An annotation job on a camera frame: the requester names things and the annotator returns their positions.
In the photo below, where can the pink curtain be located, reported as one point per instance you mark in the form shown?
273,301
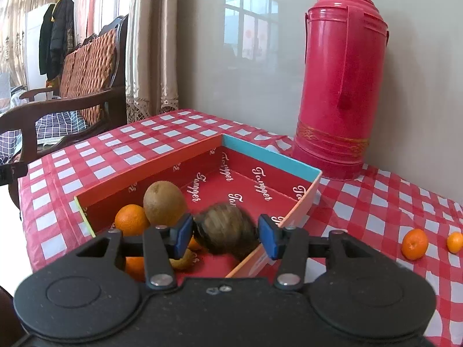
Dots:
85,3

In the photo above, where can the red white checkered tablecloth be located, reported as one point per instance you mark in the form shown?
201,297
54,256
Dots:
361,202

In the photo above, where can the brown woven seat cushion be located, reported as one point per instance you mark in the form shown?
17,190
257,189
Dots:
90,65

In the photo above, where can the navy white grid blanket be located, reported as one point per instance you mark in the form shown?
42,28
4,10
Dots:
61,123

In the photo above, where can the white cabinet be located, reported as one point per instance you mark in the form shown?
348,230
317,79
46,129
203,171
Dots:
32,43

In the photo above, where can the brown kiwi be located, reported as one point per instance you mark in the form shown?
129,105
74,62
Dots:
182,260
228,231
164,202

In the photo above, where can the red cardboard box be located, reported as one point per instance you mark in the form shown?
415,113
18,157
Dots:
246,184

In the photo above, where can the red thermos flask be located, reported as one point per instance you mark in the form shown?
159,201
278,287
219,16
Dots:
336,79

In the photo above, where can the dark wooden armchair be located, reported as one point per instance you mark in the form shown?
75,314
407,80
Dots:
54,104
36,94

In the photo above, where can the beige satin curtain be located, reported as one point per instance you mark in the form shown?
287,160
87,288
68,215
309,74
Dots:
144,43

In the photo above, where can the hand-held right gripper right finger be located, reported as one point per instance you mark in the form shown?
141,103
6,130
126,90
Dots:
269,238

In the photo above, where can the small orange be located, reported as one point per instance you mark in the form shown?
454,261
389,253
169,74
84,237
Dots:
455,243
195,244

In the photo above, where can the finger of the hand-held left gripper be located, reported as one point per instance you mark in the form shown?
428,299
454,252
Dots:
11,174

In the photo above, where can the beige sheer patterned curtain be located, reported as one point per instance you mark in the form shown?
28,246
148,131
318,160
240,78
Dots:
21,0

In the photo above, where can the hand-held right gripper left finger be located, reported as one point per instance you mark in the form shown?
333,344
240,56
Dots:
182,236

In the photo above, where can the black coat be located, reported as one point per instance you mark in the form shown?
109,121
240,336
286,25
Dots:
59,36

